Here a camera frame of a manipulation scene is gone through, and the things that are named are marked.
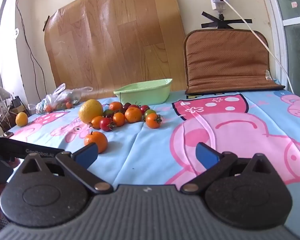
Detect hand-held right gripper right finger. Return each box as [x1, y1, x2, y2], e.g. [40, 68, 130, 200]
[181, 142, 282, 195]

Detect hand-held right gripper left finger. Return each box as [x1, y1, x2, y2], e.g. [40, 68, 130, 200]
[14, 142, 114, 195]

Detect orange mandarin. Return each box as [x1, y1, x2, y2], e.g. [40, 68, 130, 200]
[124, 107, 142, 123]
[84, 131, 108, 153]

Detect large yellow orange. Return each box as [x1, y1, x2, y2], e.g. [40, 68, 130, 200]
[79, 99, 104, 124]

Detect pile of cherry tomatoes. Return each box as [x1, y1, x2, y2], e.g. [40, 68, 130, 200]
[89, 101, 163, 132]

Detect light green plastic basin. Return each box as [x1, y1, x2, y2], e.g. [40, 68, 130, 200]
[113, 78, 173, 105]

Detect small yellow orange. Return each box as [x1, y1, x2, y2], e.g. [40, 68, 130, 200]
[15, 112, 29, 127]

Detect cartoon pig printed bedsheet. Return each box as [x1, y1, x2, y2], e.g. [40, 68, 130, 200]
[7, 90, 300, 198]

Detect clear plastic bag of tomatoes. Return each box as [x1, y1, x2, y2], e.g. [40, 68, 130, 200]
[35, 83, 93, 114]

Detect brown seat cushion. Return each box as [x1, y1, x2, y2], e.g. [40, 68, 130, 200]
[184, 29, 285, 95]

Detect wood grain vinyl sheet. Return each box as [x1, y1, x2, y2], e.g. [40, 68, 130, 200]
[44, 0, 188, 100]

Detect crossed black tape strips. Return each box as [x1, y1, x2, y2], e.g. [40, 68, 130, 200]
[201, 11, 253, 29]

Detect tangled white cables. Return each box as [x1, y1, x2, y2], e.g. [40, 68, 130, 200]
[0, 92, 18, 137]

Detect thin black wall cable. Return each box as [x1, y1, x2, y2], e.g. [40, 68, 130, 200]
[15, 0, 44, 100]

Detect white window frame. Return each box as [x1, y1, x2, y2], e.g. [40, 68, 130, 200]
[262, 0, 300, 95]

